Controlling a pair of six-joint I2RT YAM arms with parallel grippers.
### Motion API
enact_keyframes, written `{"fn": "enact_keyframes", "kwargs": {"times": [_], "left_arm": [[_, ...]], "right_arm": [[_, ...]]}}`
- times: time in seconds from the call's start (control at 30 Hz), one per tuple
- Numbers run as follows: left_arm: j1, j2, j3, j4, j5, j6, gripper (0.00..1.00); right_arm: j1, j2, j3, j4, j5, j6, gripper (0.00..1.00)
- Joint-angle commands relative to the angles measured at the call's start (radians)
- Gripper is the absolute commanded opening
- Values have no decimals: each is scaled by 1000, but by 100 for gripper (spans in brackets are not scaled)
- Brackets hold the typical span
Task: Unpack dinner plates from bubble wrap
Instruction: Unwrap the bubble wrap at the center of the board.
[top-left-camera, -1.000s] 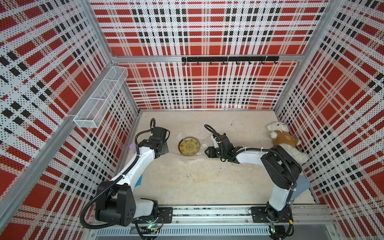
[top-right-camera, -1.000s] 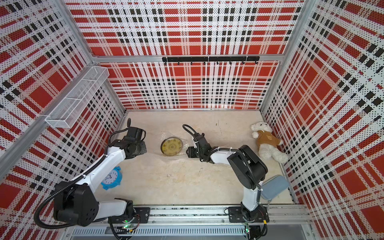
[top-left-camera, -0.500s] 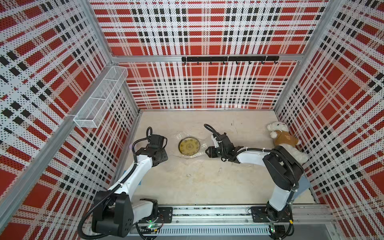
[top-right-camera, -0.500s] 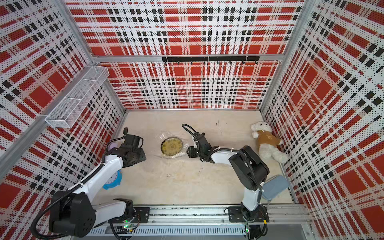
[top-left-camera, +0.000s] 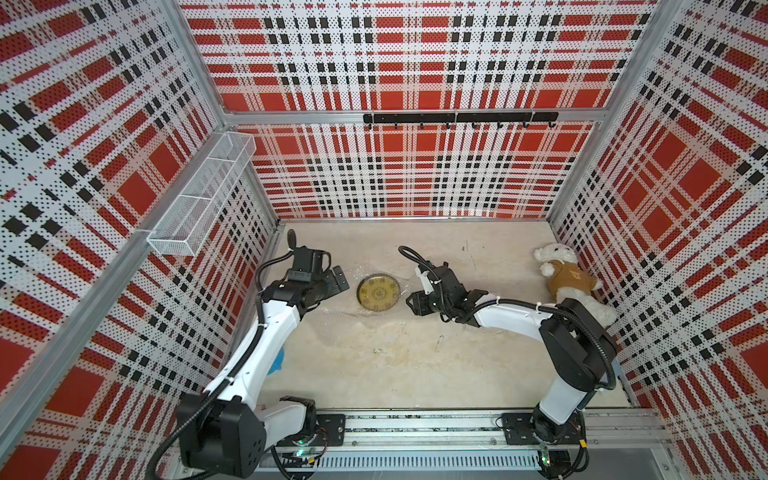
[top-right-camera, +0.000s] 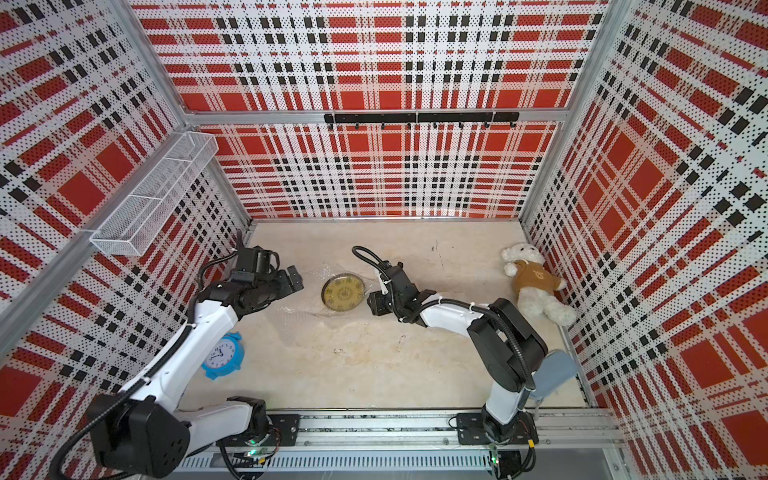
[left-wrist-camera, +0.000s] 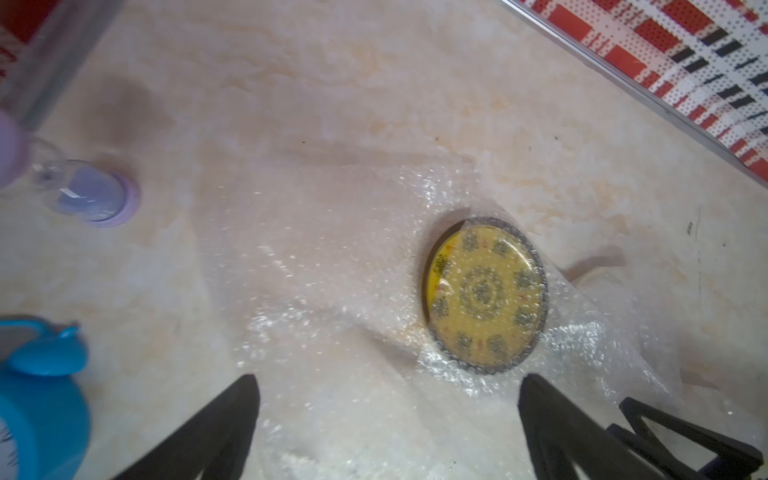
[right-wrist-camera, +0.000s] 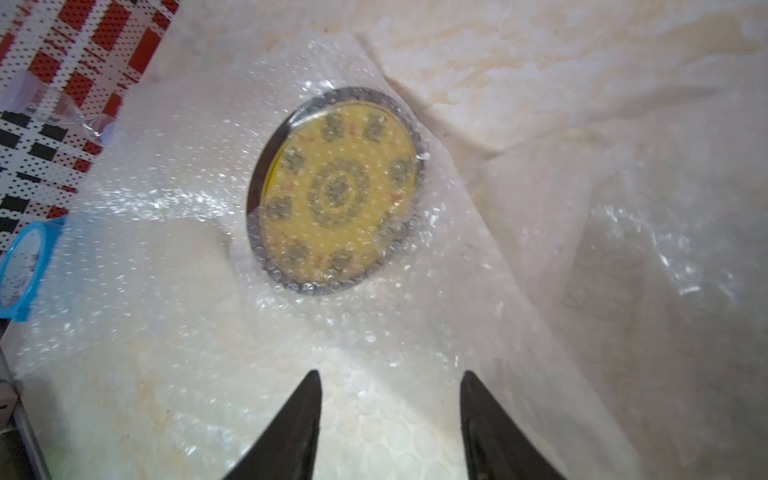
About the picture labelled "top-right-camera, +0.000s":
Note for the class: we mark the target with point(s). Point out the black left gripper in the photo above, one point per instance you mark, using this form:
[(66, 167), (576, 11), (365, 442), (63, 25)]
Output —
[(287, 285)]

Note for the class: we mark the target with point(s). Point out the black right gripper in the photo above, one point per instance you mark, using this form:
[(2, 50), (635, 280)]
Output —
[(374, 299)]

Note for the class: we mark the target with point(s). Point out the yellow patterned dinner plate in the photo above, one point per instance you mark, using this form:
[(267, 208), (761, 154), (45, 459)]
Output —
[(343, 292)]

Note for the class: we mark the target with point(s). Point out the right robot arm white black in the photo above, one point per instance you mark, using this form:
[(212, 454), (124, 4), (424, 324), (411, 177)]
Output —
[(510, 349)]

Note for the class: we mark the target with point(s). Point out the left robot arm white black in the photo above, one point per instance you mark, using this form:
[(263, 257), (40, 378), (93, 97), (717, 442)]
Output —
[(139, 430)]

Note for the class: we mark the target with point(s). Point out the blue alarm clock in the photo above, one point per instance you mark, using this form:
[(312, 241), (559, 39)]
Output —
[(226, 357)]

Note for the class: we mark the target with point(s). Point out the white teddy bear brown shirt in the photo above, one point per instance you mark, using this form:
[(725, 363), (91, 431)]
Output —
[(535, 287)]

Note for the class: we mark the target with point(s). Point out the grey blue zip pouch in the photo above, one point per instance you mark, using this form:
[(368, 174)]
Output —
[(556, 369)]

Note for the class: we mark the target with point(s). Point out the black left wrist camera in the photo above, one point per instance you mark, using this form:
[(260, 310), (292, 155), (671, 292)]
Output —
[(254, 264)]

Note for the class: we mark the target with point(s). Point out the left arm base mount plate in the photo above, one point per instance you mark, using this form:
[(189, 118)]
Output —
[(280, 430)]

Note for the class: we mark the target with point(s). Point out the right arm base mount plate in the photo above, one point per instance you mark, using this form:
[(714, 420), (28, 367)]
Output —
[(483, 429)]

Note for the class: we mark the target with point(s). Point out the white wire mesh shelf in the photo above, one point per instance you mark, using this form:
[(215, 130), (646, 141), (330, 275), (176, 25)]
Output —
[(134, 225)]

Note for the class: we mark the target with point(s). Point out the black wall hook rail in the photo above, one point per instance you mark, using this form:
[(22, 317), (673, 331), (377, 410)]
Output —
[(421, 117)]

